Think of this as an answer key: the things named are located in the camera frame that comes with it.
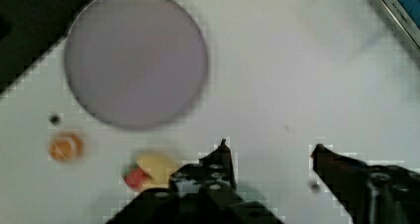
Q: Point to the round grey plate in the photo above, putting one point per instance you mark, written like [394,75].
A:
[135,64]

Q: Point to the yellow plush toy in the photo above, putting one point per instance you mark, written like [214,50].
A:
[152,170]

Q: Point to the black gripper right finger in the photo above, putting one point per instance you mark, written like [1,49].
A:
[370,194]

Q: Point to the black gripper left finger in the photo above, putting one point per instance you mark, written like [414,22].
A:
[201,193]

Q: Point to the small orange toy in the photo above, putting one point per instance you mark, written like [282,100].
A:
[66,147]

